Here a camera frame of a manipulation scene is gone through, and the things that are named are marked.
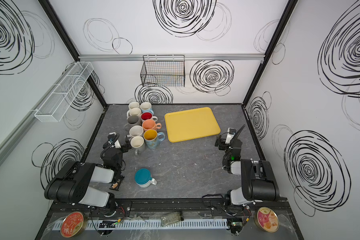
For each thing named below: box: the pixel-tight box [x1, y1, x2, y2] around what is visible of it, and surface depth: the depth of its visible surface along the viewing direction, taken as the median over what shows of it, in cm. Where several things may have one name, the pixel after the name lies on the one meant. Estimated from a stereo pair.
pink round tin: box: [253, 206, 280, 233], surface depth 69 cm
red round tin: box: [60, 211, 87, 238], surface depth 68 cm
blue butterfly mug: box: [143, 129, 166, 150], surface depth 93 cm
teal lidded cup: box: [134, 168, 157, 188], surface depth 78 cm
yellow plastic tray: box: [164, 107, 221, 143], surface depth 113 cm
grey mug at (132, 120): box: [124, 115, 142, 132], surface depth 99 cm
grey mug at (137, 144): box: [130, 135, 145, 156], surface depth 89 cm
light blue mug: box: [140, 102, 154, 115], surface depth 108 cm
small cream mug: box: [140, 111, 158, 123], surface depth 106 cm
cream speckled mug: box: [129, 125, 144, 137], surface depth 98 cm
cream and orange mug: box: [142, 119, 162, 132], surface depth 102 cm
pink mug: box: [126, 107, 142, 117], surface depth 108 cm
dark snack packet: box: [109, 181, 122, 191], surface depth 82 cm
